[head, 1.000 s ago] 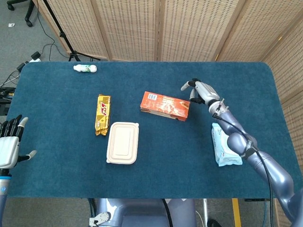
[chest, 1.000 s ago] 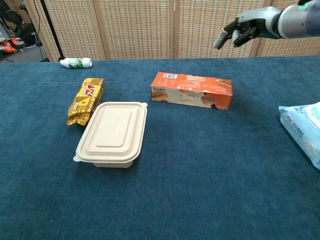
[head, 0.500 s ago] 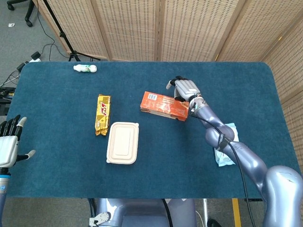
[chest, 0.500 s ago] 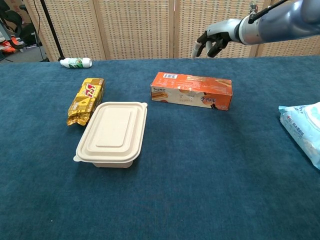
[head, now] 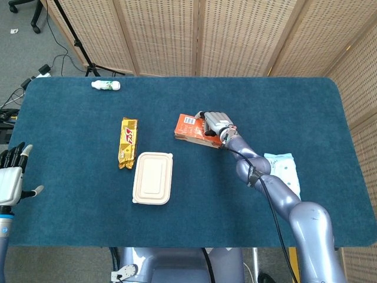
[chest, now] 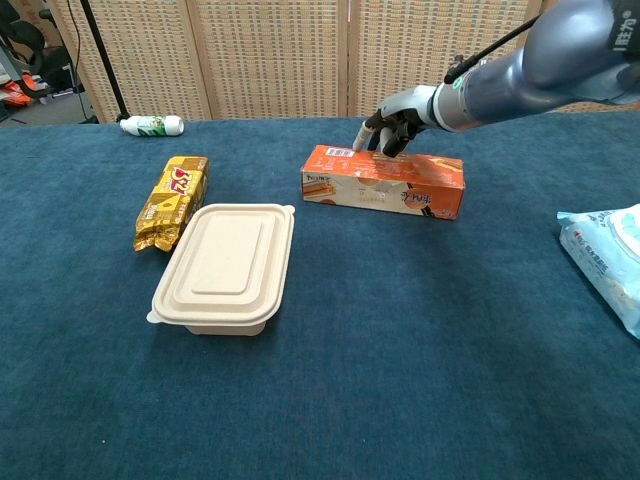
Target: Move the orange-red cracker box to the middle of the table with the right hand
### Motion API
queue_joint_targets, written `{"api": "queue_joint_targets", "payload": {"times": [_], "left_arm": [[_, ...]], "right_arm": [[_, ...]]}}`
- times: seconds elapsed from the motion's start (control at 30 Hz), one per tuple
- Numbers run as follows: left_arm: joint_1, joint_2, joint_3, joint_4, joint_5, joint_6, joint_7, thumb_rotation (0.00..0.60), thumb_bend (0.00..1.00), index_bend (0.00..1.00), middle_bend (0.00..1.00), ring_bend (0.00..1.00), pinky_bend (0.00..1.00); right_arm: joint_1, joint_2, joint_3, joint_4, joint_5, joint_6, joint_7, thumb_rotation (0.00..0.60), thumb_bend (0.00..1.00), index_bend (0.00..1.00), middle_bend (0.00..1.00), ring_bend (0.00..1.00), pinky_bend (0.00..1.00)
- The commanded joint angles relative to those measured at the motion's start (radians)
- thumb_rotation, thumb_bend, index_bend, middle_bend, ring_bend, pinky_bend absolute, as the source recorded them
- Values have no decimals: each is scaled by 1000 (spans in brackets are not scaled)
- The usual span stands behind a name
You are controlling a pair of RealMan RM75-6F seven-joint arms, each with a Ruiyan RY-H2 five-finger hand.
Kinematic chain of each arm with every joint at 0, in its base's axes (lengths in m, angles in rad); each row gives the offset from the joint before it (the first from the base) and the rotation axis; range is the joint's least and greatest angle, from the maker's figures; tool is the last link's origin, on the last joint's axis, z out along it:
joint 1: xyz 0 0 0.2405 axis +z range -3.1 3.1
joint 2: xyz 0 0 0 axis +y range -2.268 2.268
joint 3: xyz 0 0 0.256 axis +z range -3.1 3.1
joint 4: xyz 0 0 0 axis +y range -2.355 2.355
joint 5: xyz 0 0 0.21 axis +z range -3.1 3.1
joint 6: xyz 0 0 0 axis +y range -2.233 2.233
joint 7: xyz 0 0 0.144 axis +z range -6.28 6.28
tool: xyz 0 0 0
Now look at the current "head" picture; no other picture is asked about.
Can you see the light blue tissue pack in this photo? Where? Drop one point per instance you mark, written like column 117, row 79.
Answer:
column 284, row 171

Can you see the white power strip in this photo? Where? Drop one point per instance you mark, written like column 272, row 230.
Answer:
column 39, row 74

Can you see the beige lidded food container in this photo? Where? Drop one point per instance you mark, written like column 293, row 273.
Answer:
column 152, row 178

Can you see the black office chair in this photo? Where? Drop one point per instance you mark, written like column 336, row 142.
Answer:
column 26, row 11

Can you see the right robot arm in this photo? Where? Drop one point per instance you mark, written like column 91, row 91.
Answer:
column 282, row 200

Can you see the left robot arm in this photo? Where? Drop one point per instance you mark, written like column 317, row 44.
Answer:
column 4, row 233

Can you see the gold snack packet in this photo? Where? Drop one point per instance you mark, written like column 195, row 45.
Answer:
column 128, row 143

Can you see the black tripod stand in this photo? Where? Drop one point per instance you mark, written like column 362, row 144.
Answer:
column 81, row 47

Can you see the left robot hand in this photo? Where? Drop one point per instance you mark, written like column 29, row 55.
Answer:
column 11, row 174

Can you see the robot torso base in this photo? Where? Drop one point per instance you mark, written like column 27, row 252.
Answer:
column 176, row 265

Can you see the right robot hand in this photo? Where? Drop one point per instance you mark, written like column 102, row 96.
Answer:
column 217, row 121

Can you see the white green plastic bottle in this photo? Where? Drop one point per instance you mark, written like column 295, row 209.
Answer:
column 106, row 85

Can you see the orange snack box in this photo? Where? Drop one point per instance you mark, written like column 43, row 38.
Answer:
column 191, row 131

